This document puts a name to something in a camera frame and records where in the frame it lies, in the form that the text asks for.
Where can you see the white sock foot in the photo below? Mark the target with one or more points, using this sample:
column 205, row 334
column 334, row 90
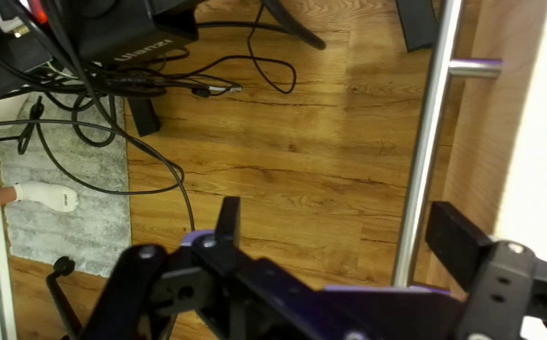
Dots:
column 55, row 198

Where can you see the black electronics box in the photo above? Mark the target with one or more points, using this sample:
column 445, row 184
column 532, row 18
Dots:
column 122, row 31

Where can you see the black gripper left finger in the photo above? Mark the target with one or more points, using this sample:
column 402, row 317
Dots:
column 149, row 288

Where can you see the silver drawer handle bar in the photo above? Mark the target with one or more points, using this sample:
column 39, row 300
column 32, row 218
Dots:
column 437, row 31

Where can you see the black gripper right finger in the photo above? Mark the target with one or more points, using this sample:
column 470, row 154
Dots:
column 503, row 281

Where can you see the grey floor rug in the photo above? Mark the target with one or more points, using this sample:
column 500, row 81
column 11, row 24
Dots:
column 96, row 232

